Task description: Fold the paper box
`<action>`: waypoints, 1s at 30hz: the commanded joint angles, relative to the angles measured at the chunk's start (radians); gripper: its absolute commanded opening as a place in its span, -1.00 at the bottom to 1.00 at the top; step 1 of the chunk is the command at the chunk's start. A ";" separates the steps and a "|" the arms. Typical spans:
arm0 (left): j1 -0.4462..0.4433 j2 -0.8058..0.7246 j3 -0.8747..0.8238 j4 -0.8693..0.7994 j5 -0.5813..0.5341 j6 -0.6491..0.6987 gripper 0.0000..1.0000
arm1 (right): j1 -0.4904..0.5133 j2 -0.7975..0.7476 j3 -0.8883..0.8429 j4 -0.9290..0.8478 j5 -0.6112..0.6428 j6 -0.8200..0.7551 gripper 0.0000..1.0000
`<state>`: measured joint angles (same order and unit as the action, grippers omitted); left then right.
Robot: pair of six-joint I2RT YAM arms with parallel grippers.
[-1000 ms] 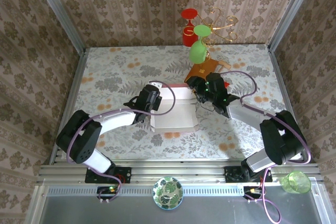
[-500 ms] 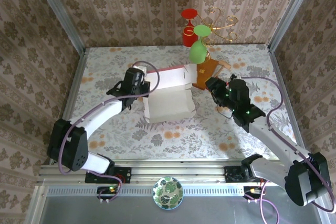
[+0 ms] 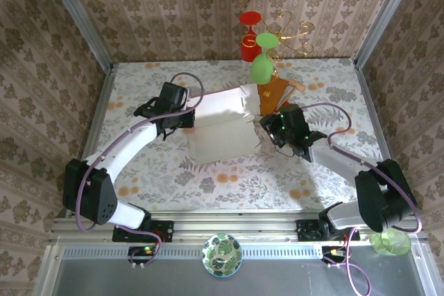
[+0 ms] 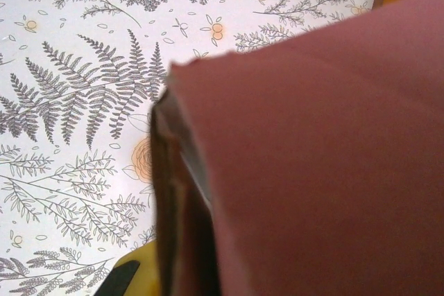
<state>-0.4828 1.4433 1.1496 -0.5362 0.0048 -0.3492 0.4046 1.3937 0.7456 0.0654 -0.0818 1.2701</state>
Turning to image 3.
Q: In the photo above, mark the floral table cover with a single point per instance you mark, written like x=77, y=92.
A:
x=243, y=188

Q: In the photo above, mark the aluminium frame post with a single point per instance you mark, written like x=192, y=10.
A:
x=385, y=15
x=79, y=18

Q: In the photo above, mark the white and pink cloth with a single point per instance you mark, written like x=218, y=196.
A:
x=222, y=129

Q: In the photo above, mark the small black circuit board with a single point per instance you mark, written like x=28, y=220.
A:
x=142, y=253
x=333, y=253

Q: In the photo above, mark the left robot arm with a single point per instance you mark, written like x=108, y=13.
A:
x=135, y=143

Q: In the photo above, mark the green transparent cup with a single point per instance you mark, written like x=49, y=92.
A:
x=392, y=245

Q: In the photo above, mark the leaf pattern bowl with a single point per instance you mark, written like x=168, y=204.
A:
x=222, y=254

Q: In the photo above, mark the brown wooden cutting board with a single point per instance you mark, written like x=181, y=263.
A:
x=272, y=96

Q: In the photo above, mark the green plastic wine glass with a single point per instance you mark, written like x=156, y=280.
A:
x=261, y=69

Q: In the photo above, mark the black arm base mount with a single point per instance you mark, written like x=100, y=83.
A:
x=308, y=230
x=163, y=228

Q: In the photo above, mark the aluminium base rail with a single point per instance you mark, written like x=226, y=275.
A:
x=229, y=225

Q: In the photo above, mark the red plastic wine glass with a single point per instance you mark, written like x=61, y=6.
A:
x=249, y=50

